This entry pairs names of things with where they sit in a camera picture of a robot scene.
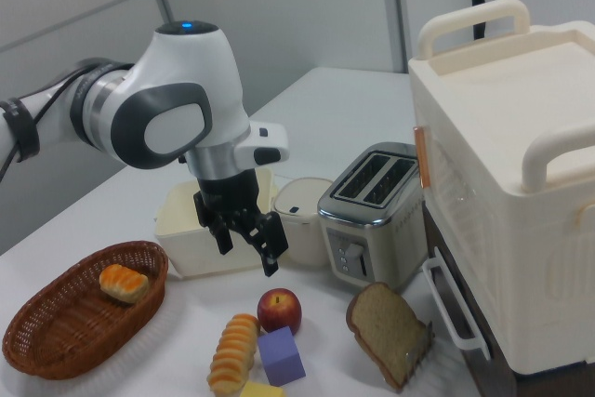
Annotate brown wicker basket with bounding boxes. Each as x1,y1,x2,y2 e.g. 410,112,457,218
2,241,169,380

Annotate dark brown drawer unit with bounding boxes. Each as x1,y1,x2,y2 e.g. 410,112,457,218
421,204,517,397

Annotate long orange striped bread roll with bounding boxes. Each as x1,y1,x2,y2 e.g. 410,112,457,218
206,312,261,393

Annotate white drawer handle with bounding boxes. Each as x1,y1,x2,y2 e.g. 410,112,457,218
421,247,492,361

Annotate copper cabinet door handle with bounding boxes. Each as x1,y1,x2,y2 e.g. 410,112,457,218
412,126,432,190

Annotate red apple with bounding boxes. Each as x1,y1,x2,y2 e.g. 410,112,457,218
257,288,303,337

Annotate purple foam cube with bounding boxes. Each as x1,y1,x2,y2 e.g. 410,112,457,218
257,325,307,388

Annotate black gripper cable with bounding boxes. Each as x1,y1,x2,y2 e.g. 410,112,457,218
0,83,66,182

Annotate cream cabinet with handles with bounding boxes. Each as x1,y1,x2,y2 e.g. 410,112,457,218
407,0,595,377

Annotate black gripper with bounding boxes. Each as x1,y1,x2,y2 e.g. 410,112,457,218
192,168,290,277

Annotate cream and chrome toaster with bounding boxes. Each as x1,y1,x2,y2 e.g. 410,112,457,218
317,141,427,294

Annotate short orange striped bread roll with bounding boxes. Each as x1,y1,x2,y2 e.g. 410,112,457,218
99,263,150,305

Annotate brown bread slice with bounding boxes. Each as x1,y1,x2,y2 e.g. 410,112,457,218
346,281,431,391

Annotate cream square plastic bin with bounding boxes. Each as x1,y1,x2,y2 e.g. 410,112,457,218
154,168,279,280

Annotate yellow foam cube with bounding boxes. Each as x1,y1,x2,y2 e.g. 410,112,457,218
238,380,287,397

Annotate small cream lidded trash can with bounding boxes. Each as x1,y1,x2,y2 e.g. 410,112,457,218
271,177,335,268

